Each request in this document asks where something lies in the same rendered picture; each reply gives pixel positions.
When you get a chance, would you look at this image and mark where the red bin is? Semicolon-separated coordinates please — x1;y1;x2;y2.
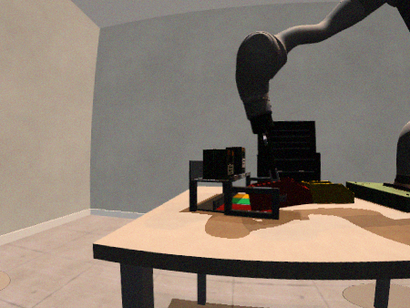
248;177;313;211

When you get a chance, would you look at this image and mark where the yellow bin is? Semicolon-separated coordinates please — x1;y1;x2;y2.
302;181;354;204

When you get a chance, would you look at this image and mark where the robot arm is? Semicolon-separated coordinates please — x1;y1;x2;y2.
235;0;410;192

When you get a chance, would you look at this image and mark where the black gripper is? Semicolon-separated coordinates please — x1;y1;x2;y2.
250;114;280;182

